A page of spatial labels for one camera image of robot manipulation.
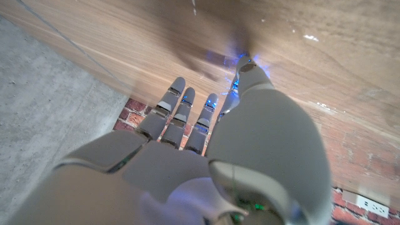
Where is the red brick print backdrop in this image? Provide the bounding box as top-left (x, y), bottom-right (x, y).
top-left (112, 97), bottom-right (400, 225)

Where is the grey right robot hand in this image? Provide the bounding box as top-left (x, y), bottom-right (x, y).
top-left (6, 56), bottom-right (334, 225)

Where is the white power strip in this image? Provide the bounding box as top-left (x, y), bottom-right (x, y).
top-left (342, 189), bottom-right (391, 219)

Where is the grey tape outline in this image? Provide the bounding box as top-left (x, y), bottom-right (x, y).
top-left (17, 0), bottom-right (135, 91)

